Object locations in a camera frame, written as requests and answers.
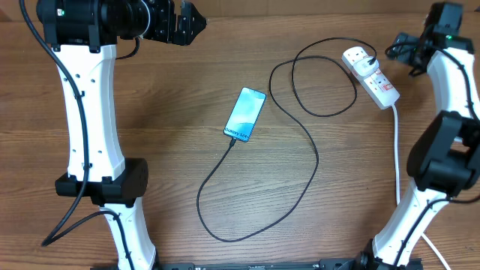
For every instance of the white charger plug adapter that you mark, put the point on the white charger plug adapter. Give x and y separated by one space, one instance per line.
365 67

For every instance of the white power extension strip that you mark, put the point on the white power extension strip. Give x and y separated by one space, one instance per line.
383 93

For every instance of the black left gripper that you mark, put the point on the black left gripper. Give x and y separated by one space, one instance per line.
168 31

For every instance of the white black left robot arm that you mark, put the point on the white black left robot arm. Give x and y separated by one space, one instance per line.
81 36

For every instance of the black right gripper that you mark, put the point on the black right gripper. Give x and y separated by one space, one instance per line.
402 49

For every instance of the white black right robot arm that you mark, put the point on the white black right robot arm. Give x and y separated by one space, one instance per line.
445 159

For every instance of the blue Samsung Galaxy smartphone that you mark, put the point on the blue Samsung Galaxy smartphone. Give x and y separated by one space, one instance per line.
245 114

